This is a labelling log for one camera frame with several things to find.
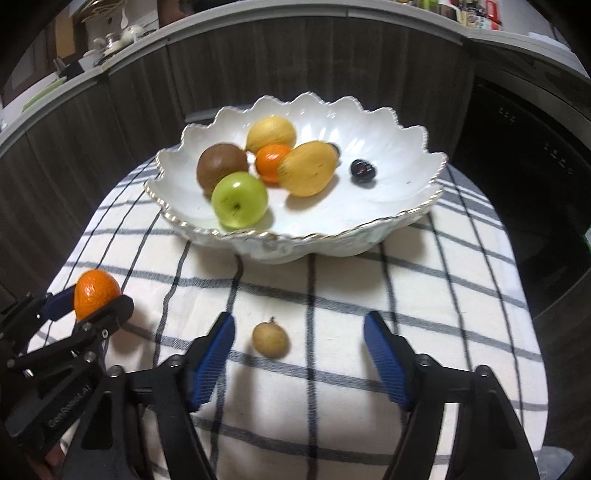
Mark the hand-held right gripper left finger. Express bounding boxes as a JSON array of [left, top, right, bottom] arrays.
[[60, 311, 237, 480]]

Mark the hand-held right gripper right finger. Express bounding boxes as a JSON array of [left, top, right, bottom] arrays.
[[363, 311, 541, 480]]

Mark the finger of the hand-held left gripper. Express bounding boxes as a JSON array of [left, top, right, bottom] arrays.
[[0, 285, 78, 344], [9, 295, 136, 372]]

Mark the orange tangerine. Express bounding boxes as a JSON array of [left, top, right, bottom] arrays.
[[74, 270, 122, 322], [255, 143, 293, 186]]

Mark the tan longan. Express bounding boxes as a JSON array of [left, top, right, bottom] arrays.
[[252, 318, 291, 358]]

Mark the white scalloped bowl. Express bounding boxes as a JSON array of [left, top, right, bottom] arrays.
[[144, 91, 448, 265]]

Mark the brown kiwi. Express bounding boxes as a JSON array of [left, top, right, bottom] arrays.
[[197, 143, 250, 195]]

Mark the dark cherry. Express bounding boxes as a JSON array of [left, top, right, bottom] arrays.
[[349, 158, 376, 184]]

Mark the yellow mango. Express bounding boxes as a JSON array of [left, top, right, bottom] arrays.
[[277, 141, 339, 198]]

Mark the white checked cloth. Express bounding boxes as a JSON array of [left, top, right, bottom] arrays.
[[46, 152, 548, 480]]

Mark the green apple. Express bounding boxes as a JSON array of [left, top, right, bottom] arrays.
[[211, 172, 269, 230]]

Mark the black dishwasher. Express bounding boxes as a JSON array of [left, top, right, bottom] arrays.
[[455, 78, 591, 324]]

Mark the black knife block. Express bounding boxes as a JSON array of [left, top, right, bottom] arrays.
[[55, 58, 85, 78]]

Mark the yellow lemon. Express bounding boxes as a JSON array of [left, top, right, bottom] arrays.
[[245, 116, 297, 154]]

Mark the row of condiment bottles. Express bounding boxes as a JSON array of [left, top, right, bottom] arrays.
[[455, 0, 504, 31]]

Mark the wall utensil rack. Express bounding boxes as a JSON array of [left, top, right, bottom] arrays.
[[76, 0, 127, 24]]

